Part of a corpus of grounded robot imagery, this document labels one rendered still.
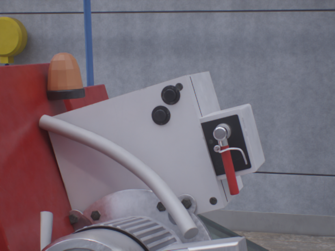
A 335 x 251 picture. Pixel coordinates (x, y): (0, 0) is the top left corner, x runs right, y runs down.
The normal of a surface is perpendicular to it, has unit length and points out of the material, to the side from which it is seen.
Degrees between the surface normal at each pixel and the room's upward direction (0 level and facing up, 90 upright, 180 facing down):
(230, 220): 90
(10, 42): 90
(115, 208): 81
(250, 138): 75
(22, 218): 70
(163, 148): 90
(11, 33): 90
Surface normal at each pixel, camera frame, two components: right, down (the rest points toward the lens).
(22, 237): 0.91, -0.31
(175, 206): -0.24, -0.58
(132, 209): -0.25, -0.05
